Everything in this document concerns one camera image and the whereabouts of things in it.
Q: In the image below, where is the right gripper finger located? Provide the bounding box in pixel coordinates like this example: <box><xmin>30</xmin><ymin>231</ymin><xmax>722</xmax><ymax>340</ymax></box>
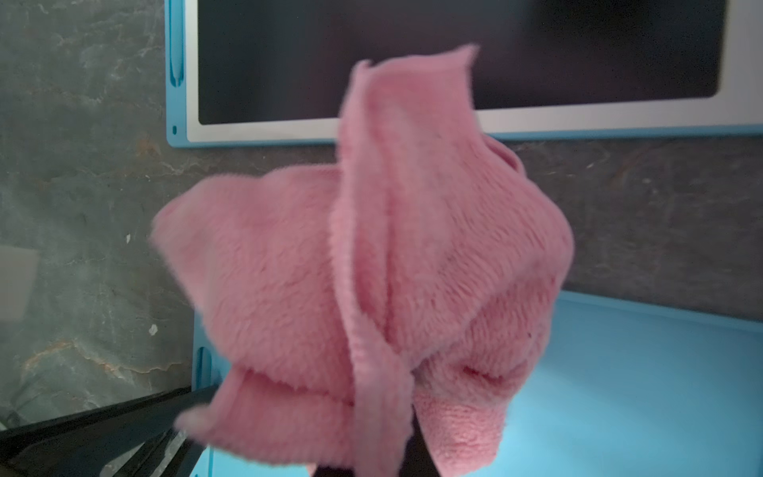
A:
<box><xmin>399</xmin><ymin>415</ymin><xmax>440</xmax><ymax>477</ymax></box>

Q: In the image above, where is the pink cleaning cloth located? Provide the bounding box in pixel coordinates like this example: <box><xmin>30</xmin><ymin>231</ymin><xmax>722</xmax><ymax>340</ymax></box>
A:
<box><xmin>150</xmin><ymin>43</ymin><xmax>576</xmax><ymax>477</ymax></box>

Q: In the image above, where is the blue front drawing tablet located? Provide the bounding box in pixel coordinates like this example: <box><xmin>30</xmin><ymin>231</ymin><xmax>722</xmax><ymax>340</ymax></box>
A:
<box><xmin>180</xmin><ymin>279</ymin><xmax>762</xmax><ymax>476</ymax></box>

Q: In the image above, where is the blue drawing tablet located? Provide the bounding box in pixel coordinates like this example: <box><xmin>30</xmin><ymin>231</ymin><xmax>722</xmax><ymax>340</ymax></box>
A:
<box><xmin>164</xmin><ymin>1</ymin><xmax>762</xmax><ymax>148</ymax></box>
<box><xmin>180</xmin><ymin>279</ymin><xmax>762</xmax><ymax>476</ymax></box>

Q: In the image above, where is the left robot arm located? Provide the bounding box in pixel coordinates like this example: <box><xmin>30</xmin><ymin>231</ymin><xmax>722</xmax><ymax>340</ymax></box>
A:
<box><xmin>1</xmin><ymin>386</ymin><xmax>218</xmax><ymax>476</ymax></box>

